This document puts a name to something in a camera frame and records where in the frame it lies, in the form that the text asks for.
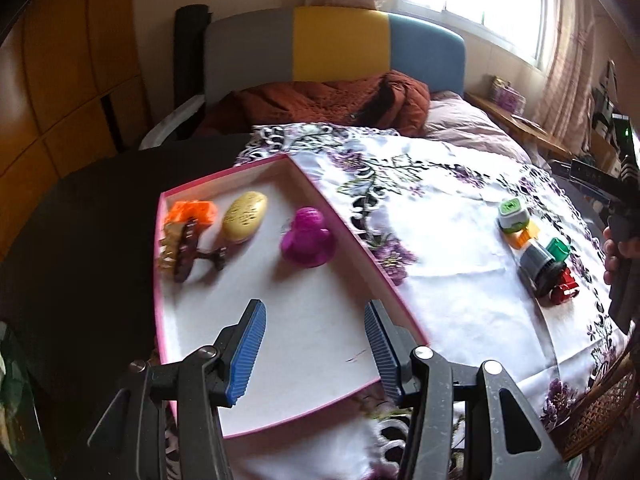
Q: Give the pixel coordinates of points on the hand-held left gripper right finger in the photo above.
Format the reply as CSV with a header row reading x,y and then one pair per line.
x,y
382,355

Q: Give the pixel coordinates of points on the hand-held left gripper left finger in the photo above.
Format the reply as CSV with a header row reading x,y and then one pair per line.
x,y
247,355

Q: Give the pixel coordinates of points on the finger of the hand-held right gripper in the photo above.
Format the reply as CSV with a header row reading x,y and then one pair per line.
x,y
585,177

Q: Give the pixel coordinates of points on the pink cardboard box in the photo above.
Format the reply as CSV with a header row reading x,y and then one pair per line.
x,y
310,320

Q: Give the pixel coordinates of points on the dark green toy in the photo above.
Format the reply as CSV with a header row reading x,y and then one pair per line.
x,y
557,250

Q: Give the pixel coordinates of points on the green and white toy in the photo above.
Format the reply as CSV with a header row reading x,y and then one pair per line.
x,y
512,215

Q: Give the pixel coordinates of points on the orange toy block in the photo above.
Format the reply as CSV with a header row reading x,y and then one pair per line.
x,y
525,237

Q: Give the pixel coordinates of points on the grey cylinder toy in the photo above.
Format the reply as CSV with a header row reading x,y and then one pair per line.
x,y
537,265

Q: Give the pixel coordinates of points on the red toy car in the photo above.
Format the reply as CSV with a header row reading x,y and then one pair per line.
x,y
562,287

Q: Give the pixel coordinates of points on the dark brown wooden toy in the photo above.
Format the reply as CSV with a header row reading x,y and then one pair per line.
x,y
187,255

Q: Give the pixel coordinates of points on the purple plastic toy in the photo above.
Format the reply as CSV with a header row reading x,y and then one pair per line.
x,y
305,240

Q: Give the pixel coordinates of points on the tan toothed toy piece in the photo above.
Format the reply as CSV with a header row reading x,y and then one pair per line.
x,y
171,247

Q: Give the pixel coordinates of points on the yellow oval toy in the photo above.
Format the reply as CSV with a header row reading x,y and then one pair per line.
x,y
244,215

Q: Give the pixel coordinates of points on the orange plastic toy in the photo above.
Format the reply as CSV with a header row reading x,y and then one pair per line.
x,y
192,212

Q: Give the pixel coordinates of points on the person's right hand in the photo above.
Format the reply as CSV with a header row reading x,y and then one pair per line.
x,y
611,255

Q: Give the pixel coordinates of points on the black white patterned object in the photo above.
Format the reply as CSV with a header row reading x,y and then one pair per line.
x,y
602,105

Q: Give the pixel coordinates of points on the wooden bedside shelf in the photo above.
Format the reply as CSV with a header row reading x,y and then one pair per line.
x,y
525,132

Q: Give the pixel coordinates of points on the purple box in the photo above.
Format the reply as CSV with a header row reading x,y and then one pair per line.
x,y
507,95

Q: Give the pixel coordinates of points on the beige pillow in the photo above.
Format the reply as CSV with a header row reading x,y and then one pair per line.
x,y
465,125

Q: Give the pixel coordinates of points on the white floral embroidered tablecloth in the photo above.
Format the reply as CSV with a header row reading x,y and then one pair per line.
x,y
450,220

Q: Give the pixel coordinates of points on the rattan chair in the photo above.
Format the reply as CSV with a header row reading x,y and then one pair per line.
x,y
600,410

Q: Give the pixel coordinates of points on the green glossy package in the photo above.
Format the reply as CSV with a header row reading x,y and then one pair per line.
x,y
17,410

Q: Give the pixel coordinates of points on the rust brown blanket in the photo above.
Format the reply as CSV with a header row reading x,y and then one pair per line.
x,y
325,102

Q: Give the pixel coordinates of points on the grey yellow blue headboard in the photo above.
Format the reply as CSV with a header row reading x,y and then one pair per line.
x,y
340,45

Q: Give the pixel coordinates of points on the wooden wardrobe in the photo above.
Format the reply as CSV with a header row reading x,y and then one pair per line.
x,y
60,85

